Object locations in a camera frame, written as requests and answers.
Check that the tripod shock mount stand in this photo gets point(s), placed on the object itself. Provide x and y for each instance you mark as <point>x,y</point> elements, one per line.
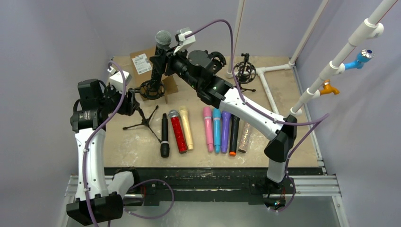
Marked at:
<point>245,72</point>

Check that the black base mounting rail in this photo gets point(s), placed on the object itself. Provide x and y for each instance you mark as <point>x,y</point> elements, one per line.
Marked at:
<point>215,184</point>

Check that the blue pipe fitting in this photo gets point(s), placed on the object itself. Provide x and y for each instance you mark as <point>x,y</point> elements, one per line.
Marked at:
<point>364,56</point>

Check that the purple microphone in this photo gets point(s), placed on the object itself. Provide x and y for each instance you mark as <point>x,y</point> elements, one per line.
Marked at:
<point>226,118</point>

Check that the pink microphone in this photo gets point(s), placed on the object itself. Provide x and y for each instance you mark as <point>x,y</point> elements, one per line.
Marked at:
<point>208,126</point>

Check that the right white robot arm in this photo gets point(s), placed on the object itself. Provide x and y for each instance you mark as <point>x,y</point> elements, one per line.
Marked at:
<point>198,69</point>

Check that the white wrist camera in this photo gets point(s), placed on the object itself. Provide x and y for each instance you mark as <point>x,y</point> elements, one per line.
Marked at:
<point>116,80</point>
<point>185,39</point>

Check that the brown cardboard box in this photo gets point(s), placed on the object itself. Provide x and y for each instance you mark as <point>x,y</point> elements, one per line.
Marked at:
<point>142,68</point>

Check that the teal microphone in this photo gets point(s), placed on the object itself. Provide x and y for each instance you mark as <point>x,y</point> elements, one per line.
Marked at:
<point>216,116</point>

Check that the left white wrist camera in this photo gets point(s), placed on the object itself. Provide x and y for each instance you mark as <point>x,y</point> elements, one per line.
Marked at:
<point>116,80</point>

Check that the white PVC pipe frame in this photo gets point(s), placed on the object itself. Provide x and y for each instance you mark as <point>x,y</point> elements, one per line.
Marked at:
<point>368,97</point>

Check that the black orange-tipped microphone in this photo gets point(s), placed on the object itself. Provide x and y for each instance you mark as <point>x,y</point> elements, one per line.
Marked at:
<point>234,135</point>

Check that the black glitter microphone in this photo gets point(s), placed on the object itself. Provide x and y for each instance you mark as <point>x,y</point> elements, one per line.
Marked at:
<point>163,41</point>

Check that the cream microphone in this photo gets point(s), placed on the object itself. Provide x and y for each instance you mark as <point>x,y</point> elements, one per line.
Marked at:
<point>183,112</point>

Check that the red glitter microphone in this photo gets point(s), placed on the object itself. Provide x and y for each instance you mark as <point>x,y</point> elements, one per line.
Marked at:
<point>178,132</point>

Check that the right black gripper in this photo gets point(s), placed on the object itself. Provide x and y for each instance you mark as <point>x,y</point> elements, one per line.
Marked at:
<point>163,61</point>

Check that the orange pipe fitting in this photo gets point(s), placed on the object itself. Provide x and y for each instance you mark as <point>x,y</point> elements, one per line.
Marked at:
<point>327,88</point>

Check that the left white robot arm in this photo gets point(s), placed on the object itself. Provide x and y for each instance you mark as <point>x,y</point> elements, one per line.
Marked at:
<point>95,200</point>

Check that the small black microphone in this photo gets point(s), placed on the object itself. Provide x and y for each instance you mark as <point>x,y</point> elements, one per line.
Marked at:
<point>164,144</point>

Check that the tripod microphone stand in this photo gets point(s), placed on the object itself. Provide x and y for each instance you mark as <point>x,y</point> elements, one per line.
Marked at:
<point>149,92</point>

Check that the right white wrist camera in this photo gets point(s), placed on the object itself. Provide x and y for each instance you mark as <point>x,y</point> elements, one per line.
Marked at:
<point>185,39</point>

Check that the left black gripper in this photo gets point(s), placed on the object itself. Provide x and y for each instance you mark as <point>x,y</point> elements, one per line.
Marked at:
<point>130,104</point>

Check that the round base microphone stand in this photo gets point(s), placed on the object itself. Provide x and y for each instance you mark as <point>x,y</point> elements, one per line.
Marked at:
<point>216,61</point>

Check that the aluminium rail frame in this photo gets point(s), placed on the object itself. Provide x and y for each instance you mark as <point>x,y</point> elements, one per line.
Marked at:
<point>306,185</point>

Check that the multicolour glitter microphone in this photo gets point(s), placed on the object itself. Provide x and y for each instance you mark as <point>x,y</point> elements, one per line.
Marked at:
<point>245,138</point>

